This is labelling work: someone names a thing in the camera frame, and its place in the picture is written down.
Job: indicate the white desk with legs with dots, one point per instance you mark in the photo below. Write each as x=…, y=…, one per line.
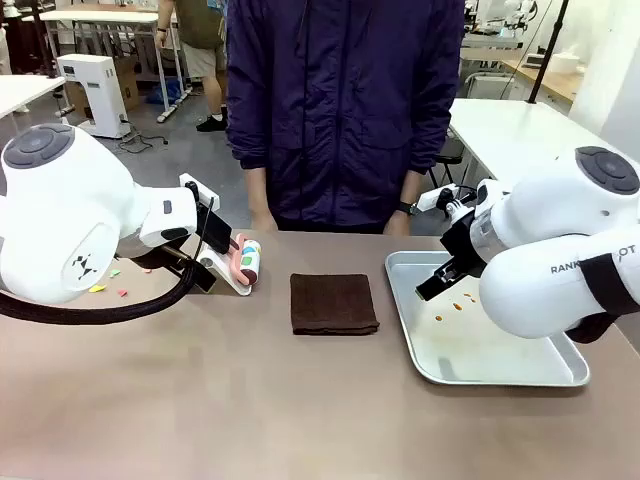
x=100, y=17

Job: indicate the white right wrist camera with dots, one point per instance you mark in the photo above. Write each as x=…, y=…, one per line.
x=432, y=197

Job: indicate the blue plastic bag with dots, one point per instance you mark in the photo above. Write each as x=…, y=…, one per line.
x=165, y=92

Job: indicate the person's right hand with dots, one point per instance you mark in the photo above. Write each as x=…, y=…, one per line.
x=262, y=220

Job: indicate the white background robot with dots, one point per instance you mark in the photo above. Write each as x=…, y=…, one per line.
x=507, y=20

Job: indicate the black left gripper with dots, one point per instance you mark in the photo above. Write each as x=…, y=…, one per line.
x=217, y=232

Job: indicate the black tripod pole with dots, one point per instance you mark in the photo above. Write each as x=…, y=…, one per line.
x=547, y=50

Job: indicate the large white table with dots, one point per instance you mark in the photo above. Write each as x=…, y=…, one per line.
x=510, y=130

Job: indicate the white side table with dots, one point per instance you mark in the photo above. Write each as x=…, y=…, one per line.
x=25, y=92

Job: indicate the person's left forearm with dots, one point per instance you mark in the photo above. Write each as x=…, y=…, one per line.
x=412, y=187

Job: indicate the brown cardboard box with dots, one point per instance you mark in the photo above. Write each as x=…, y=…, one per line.
x=127, y=85

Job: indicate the dark brown towel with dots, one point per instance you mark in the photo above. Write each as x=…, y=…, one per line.
x=332, y=302

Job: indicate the black wrist watch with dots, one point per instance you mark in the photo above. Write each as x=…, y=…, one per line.
x=407, y=208

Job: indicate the yellow paper scrap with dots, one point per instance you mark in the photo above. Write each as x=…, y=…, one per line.
x=97, y=288

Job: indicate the black sleeve on right arm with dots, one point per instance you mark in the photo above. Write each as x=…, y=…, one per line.
x=607, y=285

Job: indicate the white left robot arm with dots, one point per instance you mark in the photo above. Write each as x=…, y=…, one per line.
x=65, y=210

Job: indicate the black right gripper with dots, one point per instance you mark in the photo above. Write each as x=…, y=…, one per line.
x=467, y=245

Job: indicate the white folded stand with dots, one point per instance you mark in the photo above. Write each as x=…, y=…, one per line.
x=220, y=265

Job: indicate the black chair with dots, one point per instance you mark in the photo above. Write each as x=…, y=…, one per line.
x=447, y=160

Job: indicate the wooden workbench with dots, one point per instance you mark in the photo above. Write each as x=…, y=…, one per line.
x=545, y=75

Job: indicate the person in purple jacket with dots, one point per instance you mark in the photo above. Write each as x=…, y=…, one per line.
x=345, y=110

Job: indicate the white floor machine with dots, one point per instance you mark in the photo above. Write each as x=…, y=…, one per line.
x=97, y=95

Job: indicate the white box on workbench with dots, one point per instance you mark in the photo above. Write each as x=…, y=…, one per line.
x=565, y=61

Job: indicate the black stand pole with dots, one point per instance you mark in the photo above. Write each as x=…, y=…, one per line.
x=45, y=45

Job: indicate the silver metal tray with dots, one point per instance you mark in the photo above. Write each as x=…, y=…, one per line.
x=450, y=350

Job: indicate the person's left hand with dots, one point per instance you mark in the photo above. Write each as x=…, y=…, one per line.
x=399, y=226

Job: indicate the person's right forearm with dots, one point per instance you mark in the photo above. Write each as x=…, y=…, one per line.
x=257, y=187

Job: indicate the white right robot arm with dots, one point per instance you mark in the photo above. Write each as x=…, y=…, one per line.
x=550, y=235

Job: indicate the bystander in shorts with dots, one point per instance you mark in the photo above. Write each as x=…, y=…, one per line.
x=200, y=45

